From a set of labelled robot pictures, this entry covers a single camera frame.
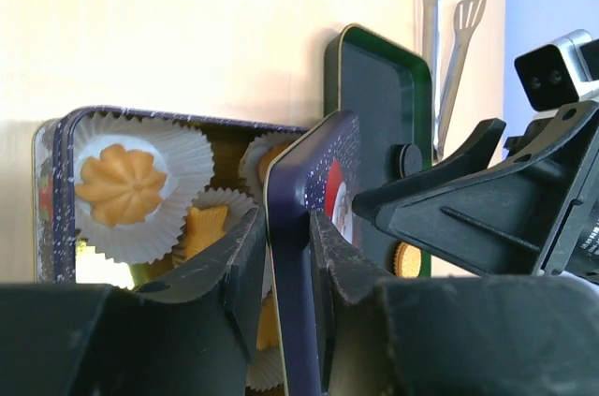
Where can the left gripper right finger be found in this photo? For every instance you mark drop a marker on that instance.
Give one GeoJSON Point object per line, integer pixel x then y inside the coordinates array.
{"type": "Point", "coordinates": [499, 335]}

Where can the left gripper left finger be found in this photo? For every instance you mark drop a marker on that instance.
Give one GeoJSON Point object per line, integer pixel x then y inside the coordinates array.
{"type": "Point", "coordinates": [191, 331]}

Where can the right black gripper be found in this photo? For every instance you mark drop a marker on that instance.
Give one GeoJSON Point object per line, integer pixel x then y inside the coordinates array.
{"type": "Point", "coordinates": [535, 212]}

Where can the orange flower cookie bottom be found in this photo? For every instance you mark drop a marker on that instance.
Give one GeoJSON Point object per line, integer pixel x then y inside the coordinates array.
{"type": "Point", "coordinates": [268, 331]}

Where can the orange fish cookie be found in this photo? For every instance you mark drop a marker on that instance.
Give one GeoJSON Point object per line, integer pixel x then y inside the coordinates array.
{"type": "Point", "coordinates": [203, 227]}

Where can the gold cookie tin box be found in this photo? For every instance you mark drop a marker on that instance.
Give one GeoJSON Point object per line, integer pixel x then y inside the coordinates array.
{"type": "Point", "coordinates": [57, 234]}

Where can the orange swirl cookie top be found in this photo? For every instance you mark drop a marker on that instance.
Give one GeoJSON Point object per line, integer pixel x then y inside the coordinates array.
{"type": "Point", "coordinates": [122, 186]}

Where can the gold tin lid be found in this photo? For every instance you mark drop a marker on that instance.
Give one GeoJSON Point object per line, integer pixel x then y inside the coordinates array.
{"type": "Point", "coordinates": [317, 173]}

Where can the metal tongs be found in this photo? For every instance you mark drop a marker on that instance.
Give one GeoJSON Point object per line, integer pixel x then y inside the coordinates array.
{"type": "Point", "coordinates": [467, 16]}

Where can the white paper cup bottom-right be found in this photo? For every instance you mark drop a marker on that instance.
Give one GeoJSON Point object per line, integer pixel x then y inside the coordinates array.
{"type": "Point", "coordinates": [266, 372]}

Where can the round orange cookie upper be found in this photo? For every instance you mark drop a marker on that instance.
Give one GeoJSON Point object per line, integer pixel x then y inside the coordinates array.
{"type": "Point", "coordinates": [407, 261]}

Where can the white paper cup centre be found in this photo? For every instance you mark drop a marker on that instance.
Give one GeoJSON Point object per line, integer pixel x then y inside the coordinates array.
{"type": "Point", "coordinates": [238, 204]}

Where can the black tray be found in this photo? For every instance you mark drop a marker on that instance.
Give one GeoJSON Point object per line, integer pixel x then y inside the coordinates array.
{"type": "Point", "coordinates": [389, 89]}

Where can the white paper cup top-right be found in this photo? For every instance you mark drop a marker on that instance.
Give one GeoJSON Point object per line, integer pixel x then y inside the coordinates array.
{"type": "Point", "coordinates": [260, 152]}

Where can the white paper cup top-left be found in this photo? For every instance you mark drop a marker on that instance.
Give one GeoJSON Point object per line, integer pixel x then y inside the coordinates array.
{"type": "Point", "coordinates": [183, 153]}

